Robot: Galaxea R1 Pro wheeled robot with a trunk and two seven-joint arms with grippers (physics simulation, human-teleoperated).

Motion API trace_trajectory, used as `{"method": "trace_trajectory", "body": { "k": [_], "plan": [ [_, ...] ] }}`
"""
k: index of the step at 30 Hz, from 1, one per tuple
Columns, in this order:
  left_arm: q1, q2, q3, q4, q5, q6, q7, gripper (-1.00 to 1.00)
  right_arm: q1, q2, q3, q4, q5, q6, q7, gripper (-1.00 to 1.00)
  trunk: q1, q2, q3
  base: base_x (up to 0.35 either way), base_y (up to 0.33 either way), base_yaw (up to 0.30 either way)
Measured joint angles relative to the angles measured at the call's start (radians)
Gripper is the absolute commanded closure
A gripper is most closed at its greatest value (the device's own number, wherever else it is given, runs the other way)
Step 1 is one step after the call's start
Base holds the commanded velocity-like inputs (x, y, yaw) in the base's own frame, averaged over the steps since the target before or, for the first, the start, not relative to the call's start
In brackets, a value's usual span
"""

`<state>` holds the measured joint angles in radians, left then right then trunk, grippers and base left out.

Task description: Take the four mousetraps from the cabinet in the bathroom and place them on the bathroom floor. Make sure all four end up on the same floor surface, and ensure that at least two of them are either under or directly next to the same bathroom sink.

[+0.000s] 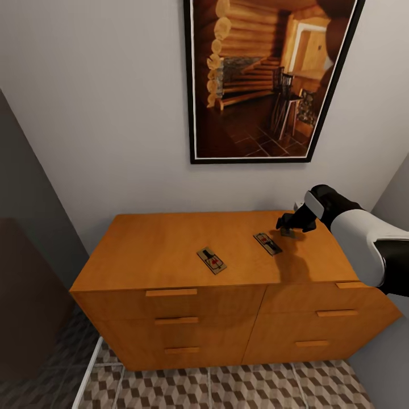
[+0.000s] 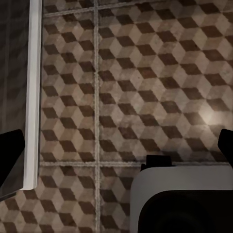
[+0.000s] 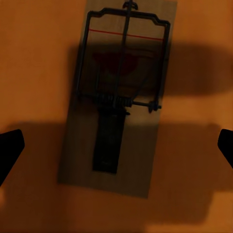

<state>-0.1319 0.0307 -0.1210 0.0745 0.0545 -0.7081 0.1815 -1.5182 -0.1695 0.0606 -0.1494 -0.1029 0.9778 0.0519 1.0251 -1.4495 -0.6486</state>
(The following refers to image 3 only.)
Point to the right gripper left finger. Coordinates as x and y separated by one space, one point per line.
11 146

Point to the mousetrap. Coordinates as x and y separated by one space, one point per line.
117 94

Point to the cabinet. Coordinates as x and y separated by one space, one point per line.
191 187

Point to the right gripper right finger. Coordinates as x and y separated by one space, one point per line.
225 144

